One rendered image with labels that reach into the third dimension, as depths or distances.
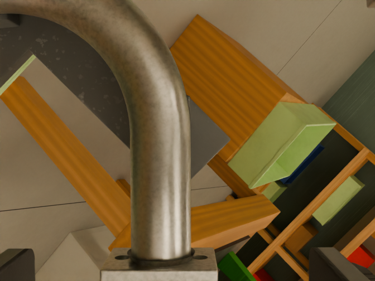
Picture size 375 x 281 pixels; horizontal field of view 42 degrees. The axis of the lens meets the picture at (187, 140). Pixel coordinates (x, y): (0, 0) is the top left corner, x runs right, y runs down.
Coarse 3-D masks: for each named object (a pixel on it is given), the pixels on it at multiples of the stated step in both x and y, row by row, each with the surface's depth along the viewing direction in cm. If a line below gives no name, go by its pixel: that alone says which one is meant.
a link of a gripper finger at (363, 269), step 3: (354, 264) 14; (357, 264) 14; (357, 267) 14; (360, 267) 14; (363, 267) 14; (360, 270) 14; (363, 270) 14; (366, 270) 14; (363, 273) 14; (366, 273) 14; (369, 273) 14; (372, 273) 14; (366, 276) 13; (369, 276) 13; (372, 276) 13; (369, 279) 13; (372, 279) 13
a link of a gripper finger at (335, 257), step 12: (312, 252) 15; (324, 252) 14; (336, 252) 14; (312, 264) 15; (324, 264) 13; (336, 264) 13; (348, 264) 13; (312, 276) 15; (324, 276) 13; (336, 276) 12; (348, 276) 12; (360, 276) 12
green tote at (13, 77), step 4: (32, 56) 40; (28, 60) 40; (32, 60) 41; (24, 64) 40; (28, 64) 41; (20, 68) 40; (24, 68) 41; (16, 72) 40; (20, 72) 41; (12, 76) 40; (16, 76) 41; (8, 80) 40; (12, 80) 41; (4, 84) 40; (8, 84) 41; (0, 88) 40; (4, 88) 41; (0, 92) 41
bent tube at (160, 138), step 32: (0, 0) 23; (32, 0) 23; (64, 0) 23; (96, 0) 23; (128, 0) 23; (96, 32) 23; (128, 32) 23; (128, 64) 23; (160, 64) 23; (128, 96) 23; (160, 96) 23; (160, 128) 23; (160, 160) 23; (160, 192) 23; (160, 224) 23; (128, 256) 25; (160, 256) 23; (192, 256) 24
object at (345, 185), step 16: (336, 128) 542; (320, 144) 577; (352, 144) 535; (304, 160) 561; (352, 160) 530; (368, 160) 572; (288, 176) 568; (336, 176) 536; (352, 176) 556; (272, 192) 576; (320, 192) 543; (336, 192) 544; (352, 192) 537; (320, 208) 551; (336, 208) 543; (272, 224) 616; (304, 224) 570; (368, 224) 520; (272, 240) 567; (288, 240) 567; (304, 240) 559; (352, 240) 526; (272, 256) 599; (288, 256) 558; (304, 256) 597; (352, 256) 536; (368, 256) 530; (256, 272) 587; (304, 272) 550
